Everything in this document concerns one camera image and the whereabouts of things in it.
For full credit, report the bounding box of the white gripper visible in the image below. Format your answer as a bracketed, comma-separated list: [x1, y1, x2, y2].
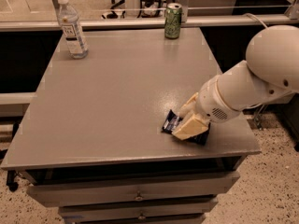
[172, 75, 240, 140]

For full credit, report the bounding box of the blue rxbar blueberry wrapper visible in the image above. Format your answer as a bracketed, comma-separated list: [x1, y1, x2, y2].
[162, 110, 209, 146]

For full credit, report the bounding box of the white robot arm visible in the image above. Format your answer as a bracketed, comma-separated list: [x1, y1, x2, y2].
[172, 25, 299, 140]

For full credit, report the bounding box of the green soda can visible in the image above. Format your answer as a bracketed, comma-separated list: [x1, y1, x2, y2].
[164, 3, 182, 39]

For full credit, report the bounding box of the grey upper drawer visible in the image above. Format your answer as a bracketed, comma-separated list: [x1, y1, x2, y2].
[27, 171, 240, 207]

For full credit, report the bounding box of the grey drawer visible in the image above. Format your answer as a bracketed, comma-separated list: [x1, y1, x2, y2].
[27, 171, 240, 207]
[59, 198, 218, 222]

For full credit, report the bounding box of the grey metal railing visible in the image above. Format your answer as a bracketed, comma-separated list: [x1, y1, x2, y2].
[0, 14, 299, 32]

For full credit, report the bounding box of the grey lower drawer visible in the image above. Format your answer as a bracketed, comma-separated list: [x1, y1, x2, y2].
[59, 198, 218, 222]

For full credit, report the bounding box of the clear plastic water bottle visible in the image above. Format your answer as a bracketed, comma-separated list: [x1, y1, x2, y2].
[57, 0, 88, 59]

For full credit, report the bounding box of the white cable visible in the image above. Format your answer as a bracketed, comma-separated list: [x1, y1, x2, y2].
[242, 12, 269, 29]

